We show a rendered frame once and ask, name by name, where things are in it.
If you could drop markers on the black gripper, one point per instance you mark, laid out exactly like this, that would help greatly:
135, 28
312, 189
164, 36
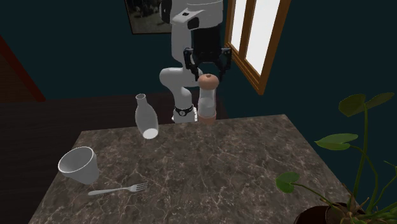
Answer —
207, 43

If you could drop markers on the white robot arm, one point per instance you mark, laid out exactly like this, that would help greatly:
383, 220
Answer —
180, 43

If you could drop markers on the wooden and clear pepper mill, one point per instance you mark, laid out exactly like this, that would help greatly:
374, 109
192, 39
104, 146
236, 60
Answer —
207, 99

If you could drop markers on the wooden framed window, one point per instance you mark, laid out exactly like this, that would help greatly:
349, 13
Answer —
270, 46

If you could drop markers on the white bottle vase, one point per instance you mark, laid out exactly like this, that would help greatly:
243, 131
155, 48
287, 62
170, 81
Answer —
145, 118

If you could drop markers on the potted green plant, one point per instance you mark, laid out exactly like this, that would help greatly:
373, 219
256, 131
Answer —
336, 142

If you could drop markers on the silver fork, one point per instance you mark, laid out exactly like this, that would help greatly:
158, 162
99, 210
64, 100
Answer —
108, 190

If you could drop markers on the white cup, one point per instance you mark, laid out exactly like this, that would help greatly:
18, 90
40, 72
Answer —
83, 172

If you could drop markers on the dark framed wall picture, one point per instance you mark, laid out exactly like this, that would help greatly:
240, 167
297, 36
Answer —
145, 18

